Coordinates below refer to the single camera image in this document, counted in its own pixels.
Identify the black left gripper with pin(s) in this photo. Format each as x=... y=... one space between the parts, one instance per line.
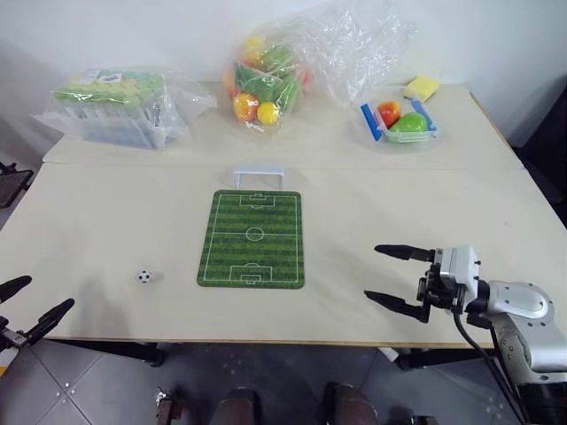
x=11 y=338

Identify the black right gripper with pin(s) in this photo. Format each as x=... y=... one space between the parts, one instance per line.
x=443 y=296

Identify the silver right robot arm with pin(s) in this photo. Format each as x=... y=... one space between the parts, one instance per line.
x=531 y=310

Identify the small soccer ball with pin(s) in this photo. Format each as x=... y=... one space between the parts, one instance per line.
x=143 y=276

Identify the green soccer field mat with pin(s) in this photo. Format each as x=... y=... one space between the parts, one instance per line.
x=252 y=248

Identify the dark brown rounded shape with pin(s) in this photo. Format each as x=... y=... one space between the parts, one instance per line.
x=238 y=407
x=351 y=405

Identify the green toy fruit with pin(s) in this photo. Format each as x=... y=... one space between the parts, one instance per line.
x=411 y=125

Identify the clear container with blue clips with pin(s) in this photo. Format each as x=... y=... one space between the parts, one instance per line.
x=374 y=121

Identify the red-yellow toy fruit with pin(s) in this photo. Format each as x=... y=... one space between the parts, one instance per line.
x=390 y=111

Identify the small dark brown shape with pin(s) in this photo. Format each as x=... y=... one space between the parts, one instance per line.
x=169 y=407

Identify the small white goal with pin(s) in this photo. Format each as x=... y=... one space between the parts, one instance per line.
x=259 y=170

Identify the yellow sponge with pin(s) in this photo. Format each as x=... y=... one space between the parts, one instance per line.
x=421 y=87

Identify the bagged clear plastic box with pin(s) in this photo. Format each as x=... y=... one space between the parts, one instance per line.
x=115 y=106

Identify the yellow toy lemon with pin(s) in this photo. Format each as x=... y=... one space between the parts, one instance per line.
x=268 y=113

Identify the clear plastic bag of toys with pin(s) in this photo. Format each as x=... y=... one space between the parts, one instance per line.
x=345 y=57

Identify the orange-yellow toy fruit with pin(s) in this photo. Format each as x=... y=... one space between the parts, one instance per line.
x=246 y=107

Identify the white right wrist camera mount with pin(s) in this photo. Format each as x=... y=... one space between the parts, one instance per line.
x=460 y=265

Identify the black table frame bar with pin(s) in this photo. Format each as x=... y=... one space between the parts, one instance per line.
x=438 y=357
x=111 y=350

